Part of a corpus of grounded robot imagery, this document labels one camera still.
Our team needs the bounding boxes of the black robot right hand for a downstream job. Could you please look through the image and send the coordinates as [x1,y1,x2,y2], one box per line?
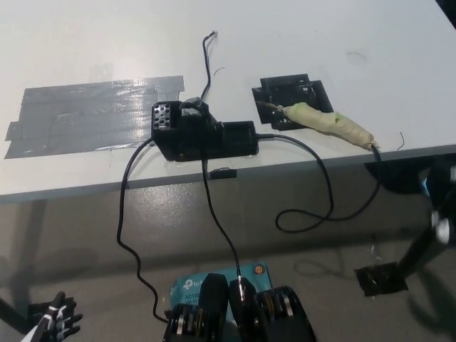
[428,208,456,247]

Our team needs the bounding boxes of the black white robot left hand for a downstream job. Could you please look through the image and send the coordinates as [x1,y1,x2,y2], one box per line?
[30,291,83,342]

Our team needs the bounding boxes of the tape-wrapped soldering iron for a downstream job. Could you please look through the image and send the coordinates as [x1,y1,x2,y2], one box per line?
[254,100,380,152]

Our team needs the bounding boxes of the black robot torso blocks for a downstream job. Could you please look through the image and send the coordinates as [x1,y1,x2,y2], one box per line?
[162,272,316,342]

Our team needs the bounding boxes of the black soldering station base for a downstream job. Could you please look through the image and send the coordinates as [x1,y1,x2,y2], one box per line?
[151,96,259,163]

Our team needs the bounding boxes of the black slanted stand leg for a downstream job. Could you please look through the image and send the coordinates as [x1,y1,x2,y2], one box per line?
[395,220,456,275]
[0,295,33,334]

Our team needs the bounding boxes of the teal tp-link box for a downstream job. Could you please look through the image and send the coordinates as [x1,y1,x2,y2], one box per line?
[169,262,274,321]

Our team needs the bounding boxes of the long black power cable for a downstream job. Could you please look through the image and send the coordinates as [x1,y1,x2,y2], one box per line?
[116,137,174,323]

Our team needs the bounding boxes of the black cable to robot torso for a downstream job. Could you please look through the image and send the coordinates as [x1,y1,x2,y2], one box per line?
[202,156,247,286]

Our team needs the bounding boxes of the grey duct tape patch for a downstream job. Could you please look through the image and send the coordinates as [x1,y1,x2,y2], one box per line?
[4,74,186,160]

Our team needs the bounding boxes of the thin black loose wire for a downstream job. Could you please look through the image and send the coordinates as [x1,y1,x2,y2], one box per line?
[201,31,219,100]

